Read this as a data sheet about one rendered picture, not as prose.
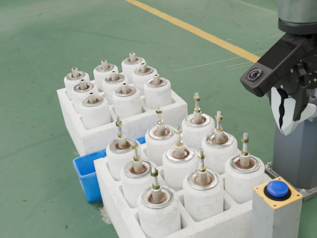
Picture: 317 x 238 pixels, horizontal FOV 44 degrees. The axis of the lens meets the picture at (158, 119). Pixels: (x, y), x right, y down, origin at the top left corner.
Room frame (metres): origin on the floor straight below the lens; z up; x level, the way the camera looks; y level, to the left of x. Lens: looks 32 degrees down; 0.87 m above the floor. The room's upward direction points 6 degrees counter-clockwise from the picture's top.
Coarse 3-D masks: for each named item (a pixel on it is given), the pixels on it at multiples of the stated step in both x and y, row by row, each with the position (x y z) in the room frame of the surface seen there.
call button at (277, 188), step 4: (276, 180) 0.60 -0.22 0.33; (268, 184) 0.59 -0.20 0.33; (272, 184) 0.59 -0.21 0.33; (276, 184) 0.59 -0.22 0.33; (280, 184) 0.59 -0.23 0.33; (284, 184) 0.58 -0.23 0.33; (268, 188) 0.58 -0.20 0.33; (272, 188) 0.58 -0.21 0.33; (276, 188) 0.57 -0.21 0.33; (280, 188) 0.57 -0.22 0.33; (284, 188) 0.57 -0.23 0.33; (272, 192) 0.57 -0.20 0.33; (276, 192) 0.56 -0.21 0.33; (280, 192) 0.56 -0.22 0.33; (284, 192) 0.56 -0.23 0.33; (276, 196) 0.57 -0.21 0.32; (280, 196) 0.57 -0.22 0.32
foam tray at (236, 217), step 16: (144, 144) 0.99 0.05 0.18; (96, 160) 0.94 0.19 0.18; (160, 176) 0.83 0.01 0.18; (224, 176) 0.80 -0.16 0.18; (112, 192) 0.79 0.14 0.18; (176, 192) 0.76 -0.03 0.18; (224, 192) 0.74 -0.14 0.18; (112, 208) 0.80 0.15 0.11; (128, 208) 0.72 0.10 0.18; (224, 208) 0.72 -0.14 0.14; (240, 208) 0.68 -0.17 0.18; (128, 224) 0.67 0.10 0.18; (192, 224) 0.65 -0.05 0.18; (208, 224) 0.64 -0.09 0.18; (224, 224) 0.65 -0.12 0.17; (240, 224) 0.66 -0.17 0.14
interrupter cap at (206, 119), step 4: (188, 116) 1.00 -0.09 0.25; (192, 116) 1.00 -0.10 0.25; (204, 116) 0.99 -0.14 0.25; (208, 116) 0.99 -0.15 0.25; (188, 120) 0.98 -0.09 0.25; (192, 120) 0.98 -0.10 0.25; (204, 120) 0.97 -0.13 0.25; (208, 120) 0.97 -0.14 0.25; (188, 124) 0.96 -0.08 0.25; (192, 124) 0.96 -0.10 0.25; (196, 124) 0.95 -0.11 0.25; (200, 124) 0.95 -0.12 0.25; (204, 124) 0.95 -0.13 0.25; (208, 124) 0.95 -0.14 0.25
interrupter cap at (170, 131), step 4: (152, 128) 0.96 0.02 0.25; (156, 128) 0.96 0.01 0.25; (168, 128) 0.95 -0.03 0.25; (172, 128) 0.95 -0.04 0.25; (148, 132) 0.94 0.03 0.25; (152, 132) 0.94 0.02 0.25; (156, 132) 0.94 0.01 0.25; (168, 132) 0.93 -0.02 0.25; (172, 132) 0.93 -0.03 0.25; (152, 136) 0.92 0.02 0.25; (156, 136) 0.91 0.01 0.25; (160, 136) 0.91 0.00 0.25; (164, 136) 0.91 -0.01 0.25; (168, 136) 0.91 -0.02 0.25
